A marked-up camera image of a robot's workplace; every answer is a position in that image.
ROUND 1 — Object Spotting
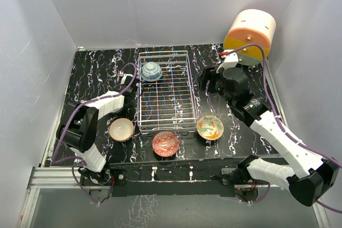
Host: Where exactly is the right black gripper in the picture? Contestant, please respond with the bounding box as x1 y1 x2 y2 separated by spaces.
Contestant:
198 66 235 107

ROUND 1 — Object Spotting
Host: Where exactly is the blue white patterned bowl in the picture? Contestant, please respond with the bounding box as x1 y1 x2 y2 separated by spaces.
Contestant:
141 62 162 82

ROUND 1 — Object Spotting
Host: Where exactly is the pale green bowl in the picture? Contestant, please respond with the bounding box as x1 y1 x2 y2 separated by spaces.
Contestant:
110 108 123 113

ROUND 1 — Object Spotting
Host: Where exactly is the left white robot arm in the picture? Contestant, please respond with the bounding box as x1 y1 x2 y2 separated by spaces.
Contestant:
56 74 139 185

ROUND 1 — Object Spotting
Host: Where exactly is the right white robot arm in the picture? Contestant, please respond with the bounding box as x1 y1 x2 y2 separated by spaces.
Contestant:
198 67 339 207

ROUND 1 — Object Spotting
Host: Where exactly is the white bowl brown rim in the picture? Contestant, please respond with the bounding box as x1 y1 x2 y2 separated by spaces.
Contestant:
109 118 135 142

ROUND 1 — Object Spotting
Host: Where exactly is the cream bowl leaf pattern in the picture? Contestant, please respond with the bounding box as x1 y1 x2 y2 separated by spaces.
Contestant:
197 115 224 140

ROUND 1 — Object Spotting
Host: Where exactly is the red patterned bowl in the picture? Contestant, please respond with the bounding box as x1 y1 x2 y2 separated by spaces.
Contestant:
152 131 180 158

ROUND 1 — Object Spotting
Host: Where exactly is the pastel round drawer cabinet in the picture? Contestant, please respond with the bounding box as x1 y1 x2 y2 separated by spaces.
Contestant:
223 9 276 57

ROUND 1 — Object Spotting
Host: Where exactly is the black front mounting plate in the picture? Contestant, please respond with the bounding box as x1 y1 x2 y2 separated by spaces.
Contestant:
80 158 270 198

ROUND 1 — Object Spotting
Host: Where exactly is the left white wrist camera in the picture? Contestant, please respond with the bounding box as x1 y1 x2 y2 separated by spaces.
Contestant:
119 72 134 89

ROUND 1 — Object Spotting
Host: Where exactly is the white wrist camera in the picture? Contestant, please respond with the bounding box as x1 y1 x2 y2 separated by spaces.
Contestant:
119 72 134 89
216 50 239 73

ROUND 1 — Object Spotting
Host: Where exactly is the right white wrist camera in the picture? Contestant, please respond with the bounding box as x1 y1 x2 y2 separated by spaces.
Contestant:
216 50 239 73

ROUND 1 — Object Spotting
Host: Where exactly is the silver wire dish rack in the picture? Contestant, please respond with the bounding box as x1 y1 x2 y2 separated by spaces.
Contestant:
137 51 198 135

